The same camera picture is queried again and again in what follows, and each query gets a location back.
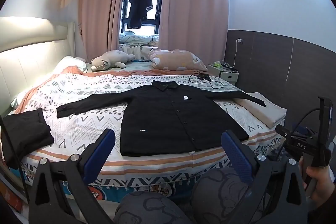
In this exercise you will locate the white nightstand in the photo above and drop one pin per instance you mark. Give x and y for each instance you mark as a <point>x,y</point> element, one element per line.
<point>228,76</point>

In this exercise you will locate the green item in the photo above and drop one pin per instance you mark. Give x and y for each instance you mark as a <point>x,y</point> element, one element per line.
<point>216,65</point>

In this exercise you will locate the beige plush toy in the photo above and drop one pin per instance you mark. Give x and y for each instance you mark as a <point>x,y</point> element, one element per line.
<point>110,59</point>

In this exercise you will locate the cream padded headboard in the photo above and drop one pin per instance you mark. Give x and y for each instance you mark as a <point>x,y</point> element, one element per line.
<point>31,56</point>

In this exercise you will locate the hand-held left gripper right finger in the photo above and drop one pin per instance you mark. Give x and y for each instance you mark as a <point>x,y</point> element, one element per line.
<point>236,158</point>

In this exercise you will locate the person's left leg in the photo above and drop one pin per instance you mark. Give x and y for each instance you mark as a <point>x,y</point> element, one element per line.
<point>149,209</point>

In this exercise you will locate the beige folded cloth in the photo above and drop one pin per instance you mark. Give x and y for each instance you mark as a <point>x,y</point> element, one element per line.
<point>267,115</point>

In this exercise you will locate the person's right forearm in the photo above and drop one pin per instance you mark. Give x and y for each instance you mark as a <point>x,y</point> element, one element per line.
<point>324,213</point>

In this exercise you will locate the person's right hand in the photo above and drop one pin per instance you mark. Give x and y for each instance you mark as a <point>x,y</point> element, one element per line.
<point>321,183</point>

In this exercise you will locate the cartoon printed bed sheet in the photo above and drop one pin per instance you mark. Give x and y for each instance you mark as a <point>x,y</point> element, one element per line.
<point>155,188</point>

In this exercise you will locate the black button shirt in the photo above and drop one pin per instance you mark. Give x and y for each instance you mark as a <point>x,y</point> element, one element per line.
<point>168,121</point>

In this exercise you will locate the black folded clothes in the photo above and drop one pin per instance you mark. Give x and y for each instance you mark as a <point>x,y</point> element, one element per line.
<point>23,132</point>

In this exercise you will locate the crumpled light blue bedding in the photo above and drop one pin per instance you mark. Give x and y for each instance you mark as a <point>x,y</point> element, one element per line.
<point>136,39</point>

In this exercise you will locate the bed with patterned quilt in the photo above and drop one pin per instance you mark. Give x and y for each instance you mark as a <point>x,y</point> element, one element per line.
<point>86,98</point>

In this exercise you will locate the white patterned quilt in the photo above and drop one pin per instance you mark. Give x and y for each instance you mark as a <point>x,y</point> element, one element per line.
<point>134,52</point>

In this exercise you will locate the pink curtain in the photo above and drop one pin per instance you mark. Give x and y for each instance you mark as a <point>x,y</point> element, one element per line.
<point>97,3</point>
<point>194,8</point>

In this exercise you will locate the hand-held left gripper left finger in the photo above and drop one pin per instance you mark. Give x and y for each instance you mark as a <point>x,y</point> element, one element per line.
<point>101,148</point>

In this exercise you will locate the person's grey patterned trousers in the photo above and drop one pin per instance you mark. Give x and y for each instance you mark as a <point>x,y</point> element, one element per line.
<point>218,192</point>

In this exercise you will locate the pink printed pillow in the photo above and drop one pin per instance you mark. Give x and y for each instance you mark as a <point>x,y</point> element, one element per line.
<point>173,60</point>

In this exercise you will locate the dark hanging coat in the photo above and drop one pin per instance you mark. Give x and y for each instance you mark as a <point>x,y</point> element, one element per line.
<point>139,3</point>

